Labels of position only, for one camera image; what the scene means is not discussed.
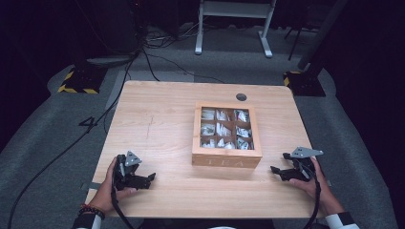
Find black tripod legs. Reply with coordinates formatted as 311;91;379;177
284;23;309;62

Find right hand-held gripper cable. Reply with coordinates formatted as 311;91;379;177
302;177;322;229

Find dark bead bracelet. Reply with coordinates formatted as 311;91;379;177
78;203;106;221

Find long black floor cable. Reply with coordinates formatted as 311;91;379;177
7;52;141;229

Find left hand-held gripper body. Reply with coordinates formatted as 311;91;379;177
113;151;143;192

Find hand-held gripper cable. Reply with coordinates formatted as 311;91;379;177
302;177;322;229
110;177;137;229

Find wooden tea box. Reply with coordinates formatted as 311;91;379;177
191;101;264;170

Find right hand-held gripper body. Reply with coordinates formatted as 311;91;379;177
289;146;325;183

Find black yellow striped base plate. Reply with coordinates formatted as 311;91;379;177
283;70;327;97
57;65;109;95

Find person's left hand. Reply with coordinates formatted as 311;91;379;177
89;156;139;213

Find bundle of floor cables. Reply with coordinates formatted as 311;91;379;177
142;22;200;51

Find person's right hand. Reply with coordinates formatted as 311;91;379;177
289;156;346;218

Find thin black floor cable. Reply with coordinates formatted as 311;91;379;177
140;49;225;85

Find black metal post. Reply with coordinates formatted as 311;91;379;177
297;0;350;73

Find white metal stand frame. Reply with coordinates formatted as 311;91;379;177
194;0;278;59

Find left hand-held gripper cable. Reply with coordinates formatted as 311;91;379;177
110;177;137;229

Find pile of white tea packets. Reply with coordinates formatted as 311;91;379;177
200;108;255;151

